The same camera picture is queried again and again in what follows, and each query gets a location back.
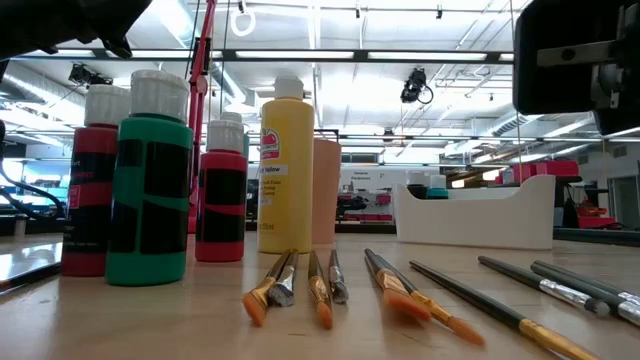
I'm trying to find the gold ferrule black paintbrush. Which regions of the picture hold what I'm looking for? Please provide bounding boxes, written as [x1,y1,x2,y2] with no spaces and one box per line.
[0,263,64,296]

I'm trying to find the tan plastic cup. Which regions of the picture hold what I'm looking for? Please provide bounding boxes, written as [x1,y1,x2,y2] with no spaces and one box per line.
[312,138,343,245]

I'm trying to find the wide orange bristle paintbrush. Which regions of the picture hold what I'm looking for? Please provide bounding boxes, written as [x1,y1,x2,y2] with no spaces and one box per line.
[363,248,432,322]

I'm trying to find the large yellow paint bottle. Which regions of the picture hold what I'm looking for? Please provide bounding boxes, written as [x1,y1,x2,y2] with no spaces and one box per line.
[257,75,316,255]

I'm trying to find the wide grey bristle silver paintbrush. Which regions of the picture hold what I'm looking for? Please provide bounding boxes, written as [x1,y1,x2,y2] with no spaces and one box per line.
[268,248,300,308]

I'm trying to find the small black paint bottle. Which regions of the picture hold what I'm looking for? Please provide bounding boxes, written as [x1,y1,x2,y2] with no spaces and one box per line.
[405,170,429,200]

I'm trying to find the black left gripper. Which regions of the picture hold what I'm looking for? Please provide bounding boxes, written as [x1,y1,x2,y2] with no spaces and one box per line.
[0,0,154,61]

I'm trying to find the black arm base cable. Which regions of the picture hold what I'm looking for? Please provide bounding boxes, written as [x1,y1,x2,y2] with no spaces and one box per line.
[0,119,66,221]

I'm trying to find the black overhead rig beam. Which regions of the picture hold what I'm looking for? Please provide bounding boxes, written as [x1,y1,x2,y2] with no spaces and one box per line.
[9,47,516,65]

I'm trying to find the black ceiling-hung camera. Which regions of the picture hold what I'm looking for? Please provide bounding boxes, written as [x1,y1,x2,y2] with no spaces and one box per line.
[68,62,114,86]
[399,67,434,105]

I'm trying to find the white plastic bin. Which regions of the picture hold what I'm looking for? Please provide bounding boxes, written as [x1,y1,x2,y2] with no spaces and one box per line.
[392,174,557,251]

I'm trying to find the red toolbox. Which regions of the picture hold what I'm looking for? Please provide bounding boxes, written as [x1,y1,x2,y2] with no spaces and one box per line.
[577,199,619,229]

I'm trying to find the red storage boxes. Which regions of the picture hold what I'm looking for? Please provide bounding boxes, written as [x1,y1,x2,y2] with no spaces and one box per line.
[499,159,581,184]

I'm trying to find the small grey bristle silver paintbrush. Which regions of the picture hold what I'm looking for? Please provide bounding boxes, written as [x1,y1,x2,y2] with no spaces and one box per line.
[328,248,350,305]

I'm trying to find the silver ferrule black paintbrush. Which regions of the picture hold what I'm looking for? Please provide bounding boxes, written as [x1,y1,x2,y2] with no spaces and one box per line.
[529,260,640,327]
[477,255,612,317]
[537,259,640,307]

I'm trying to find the large teal paint bottle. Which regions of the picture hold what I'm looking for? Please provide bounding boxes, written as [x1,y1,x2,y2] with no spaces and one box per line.
[219,111,250,161]

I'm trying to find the white cable ring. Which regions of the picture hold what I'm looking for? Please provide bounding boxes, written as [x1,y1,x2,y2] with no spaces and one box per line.
[229,7,257,37]

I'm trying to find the small dark red paint bottle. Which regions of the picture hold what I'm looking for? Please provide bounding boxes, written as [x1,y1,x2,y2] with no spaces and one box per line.
[60,83,132,278]

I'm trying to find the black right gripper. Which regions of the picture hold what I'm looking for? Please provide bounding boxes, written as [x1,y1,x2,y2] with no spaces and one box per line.
[513,0,640,136]

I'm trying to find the small green paint bottle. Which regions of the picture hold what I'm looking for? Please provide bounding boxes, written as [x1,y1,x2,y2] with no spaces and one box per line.
[104,69,195,287]

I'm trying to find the thin long gold ferrule paintbrush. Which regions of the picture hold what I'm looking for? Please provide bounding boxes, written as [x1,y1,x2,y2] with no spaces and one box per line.
[408,259,604,360]

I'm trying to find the long filbert orange bristle paintbrush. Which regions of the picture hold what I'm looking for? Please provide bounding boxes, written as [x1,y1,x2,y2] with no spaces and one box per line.
[374,253,486,347]

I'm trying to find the red desk lamp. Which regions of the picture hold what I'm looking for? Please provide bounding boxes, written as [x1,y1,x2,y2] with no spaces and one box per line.
[187,0,219,235]

